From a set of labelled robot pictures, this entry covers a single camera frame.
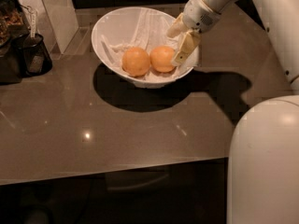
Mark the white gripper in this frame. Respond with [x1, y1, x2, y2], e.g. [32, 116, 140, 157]
[166, 0, 221, 66]

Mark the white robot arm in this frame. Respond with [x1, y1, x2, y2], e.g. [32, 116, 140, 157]
[167, 0, 299, 224]

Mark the right orange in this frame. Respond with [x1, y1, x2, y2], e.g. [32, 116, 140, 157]
[149, 46, 175, 73]

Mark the orange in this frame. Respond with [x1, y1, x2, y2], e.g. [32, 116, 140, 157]
[149, 46, 175, 73]
[122, 47, 150, 77]

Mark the white tilted bowl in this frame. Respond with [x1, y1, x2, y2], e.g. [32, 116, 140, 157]
[91, 7, 200, 90]

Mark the left orange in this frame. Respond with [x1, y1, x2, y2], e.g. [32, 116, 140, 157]
[122, 47, 150, 77]

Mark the white paper towel liner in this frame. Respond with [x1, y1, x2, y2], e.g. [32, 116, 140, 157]
[100, 8, 200, 83]

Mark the black mesh cup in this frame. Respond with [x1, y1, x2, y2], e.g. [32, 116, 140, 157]
[21, 34, 52, 76]

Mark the dark snack bag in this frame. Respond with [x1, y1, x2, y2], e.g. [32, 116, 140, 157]
[0, 0, 28, 84]

